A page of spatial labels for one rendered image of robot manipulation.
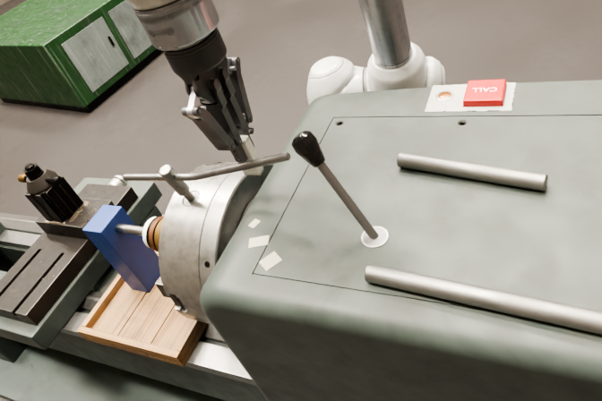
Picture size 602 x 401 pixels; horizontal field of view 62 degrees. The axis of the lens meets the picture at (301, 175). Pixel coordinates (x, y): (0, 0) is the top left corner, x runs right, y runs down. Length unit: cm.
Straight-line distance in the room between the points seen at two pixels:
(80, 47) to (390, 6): 352
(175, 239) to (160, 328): 38
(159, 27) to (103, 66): 399
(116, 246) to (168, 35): 68
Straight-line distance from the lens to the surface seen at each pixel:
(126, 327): 128
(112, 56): 466
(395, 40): 131
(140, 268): 127
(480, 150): 77
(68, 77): 444
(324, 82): 143
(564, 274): 63
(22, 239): 182
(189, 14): 62
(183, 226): 88
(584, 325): 58
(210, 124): 67
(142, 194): 155
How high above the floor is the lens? 176
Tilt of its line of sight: 39 degrees down
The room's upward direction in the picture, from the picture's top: 21 degrees counter-clockwise
